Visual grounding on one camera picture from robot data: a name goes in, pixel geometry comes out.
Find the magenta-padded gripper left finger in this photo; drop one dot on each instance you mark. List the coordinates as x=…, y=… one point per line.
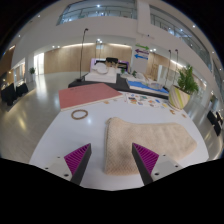
x=80, y=160

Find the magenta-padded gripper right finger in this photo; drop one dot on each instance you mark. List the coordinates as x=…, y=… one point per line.
x=146, y=160

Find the beige waffle-weave towel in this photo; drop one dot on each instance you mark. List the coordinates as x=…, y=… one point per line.
x=156, y=140

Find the small wooden piece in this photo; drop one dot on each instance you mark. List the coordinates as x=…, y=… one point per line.
x=172, y=112
x=184, y=115
x=106, y=102

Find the sheet of colourful stickers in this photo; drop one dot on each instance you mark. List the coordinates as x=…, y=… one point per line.
x=146, y=100

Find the pink flat board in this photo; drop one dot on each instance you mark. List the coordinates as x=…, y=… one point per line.
x=88, y=95

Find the blue-based architectural model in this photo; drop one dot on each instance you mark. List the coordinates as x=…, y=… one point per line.
x=146, y=87

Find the potted plant in striped pot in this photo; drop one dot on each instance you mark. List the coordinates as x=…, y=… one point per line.
x=180, y=95

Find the group of black chairs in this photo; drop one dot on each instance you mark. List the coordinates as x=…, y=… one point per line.
x=10, y=93
x=215, y=121

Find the black display platform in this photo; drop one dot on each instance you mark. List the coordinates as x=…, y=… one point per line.
x=120, y=86

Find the white architectural model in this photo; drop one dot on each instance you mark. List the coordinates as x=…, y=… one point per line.
x=100, y=75

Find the small distant potted plant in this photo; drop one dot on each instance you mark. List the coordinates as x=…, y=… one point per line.
x=32, y=70

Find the black pole stand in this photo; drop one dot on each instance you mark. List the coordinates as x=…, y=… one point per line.
x=81, y=56

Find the black piano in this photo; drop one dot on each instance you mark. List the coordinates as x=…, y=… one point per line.
x=112, y=60

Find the sign with coloured arrows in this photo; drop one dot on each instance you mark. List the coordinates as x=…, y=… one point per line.
x=142, y=52

